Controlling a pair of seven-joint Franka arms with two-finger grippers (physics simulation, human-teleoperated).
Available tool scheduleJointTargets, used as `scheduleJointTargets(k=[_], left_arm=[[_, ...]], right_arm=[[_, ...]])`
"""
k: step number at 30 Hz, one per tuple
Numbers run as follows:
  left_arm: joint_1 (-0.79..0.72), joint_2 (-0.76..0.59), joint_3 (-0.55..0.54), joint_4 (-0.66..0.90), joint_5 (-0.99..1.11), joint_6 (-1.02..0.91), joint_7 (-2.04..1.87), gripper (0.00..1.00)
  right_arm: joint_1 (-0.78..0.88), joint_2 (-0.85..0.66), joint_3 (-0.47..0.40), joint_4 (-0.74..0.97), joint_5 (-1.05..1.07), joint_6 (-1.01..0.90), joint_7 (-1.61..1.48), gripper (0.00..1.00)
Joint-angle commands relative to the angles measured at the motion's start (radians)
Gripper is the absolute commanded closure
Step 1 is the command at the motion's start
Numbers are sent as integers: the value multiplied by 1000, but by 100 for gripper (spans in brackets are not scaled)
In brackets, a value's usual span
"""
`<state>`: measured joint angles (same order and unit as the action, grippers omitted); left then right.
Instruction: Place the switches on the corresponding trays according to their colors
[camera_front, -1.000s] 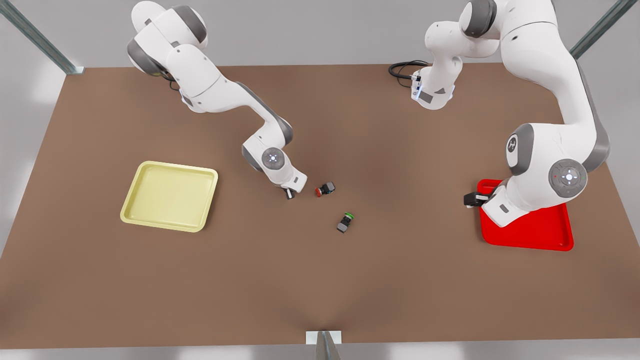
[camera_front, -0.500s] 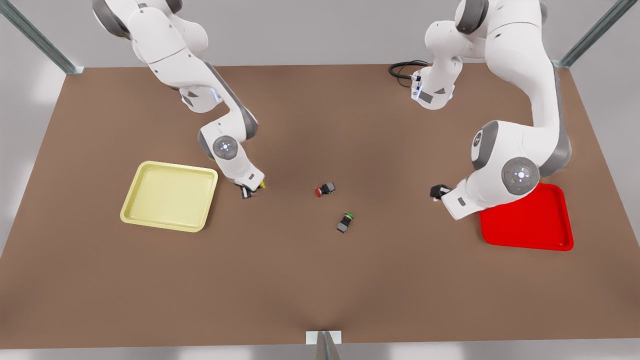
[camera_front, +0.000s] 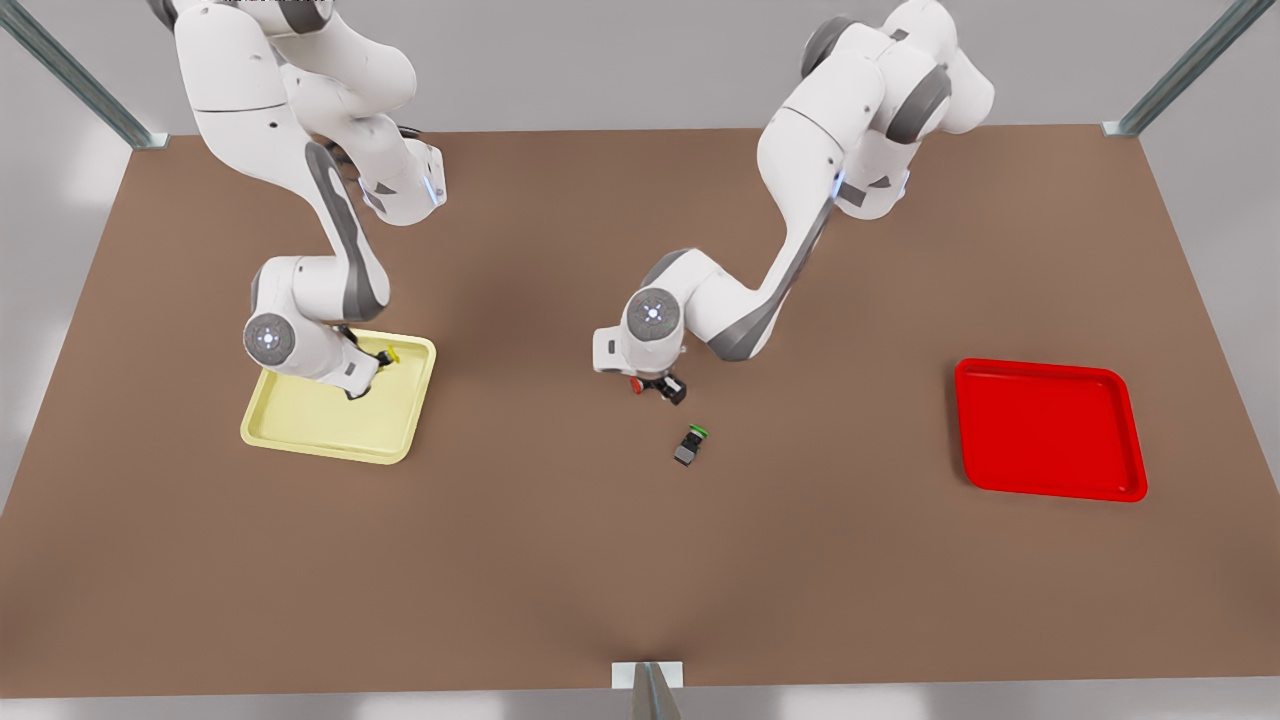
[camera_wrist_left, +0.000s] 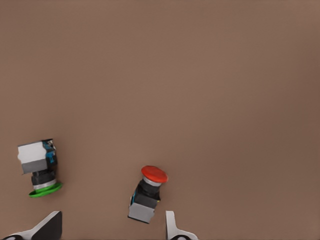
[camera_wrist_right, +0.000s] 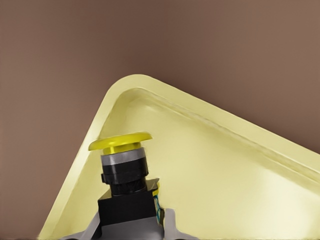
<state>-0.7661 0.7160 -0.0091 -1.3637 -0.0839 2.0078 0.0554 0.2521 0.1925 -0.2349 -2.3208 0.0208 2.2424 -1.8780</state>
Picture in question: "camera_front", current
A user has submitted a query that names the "silver frame post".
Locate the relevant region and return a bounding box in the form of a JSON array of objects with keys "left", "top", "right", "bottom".
[
  {"left": 1102, "top": 0, "right": 1280, "bottom": 138},
  {"left": 0, "top": 0, "right": 169, "bottom": 151},
  {"left": 612, "top": 660, "right": 684, "bottom": 720}
]

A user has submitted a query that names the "yellow tray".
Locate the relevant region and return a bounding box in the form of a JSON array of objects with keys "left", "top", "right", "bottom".
[{"left": 240, "top": 328, "right": 438, "bottom": 466}]

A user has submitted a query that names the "red tray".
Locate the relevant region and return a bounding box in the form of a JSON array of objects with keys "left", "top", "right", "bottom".
[{"left": 954, "top": 358, "right": 1149, "bottom": 503}]

